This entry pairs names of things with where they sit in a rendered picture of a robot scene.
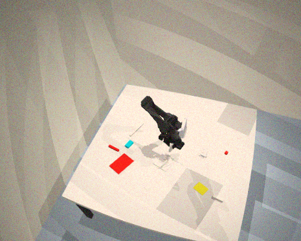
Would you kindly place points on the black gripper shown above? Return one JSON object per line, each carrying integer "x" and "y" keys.
{"x": 167, "y": 141}

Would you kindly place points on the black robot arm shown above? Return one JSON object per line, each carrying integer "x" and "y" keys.
{"x": 169, "y": 124}

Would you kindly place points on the teal rectangular block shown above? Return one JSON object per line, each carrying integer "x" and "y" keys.
{"x": 128, "y": 144}

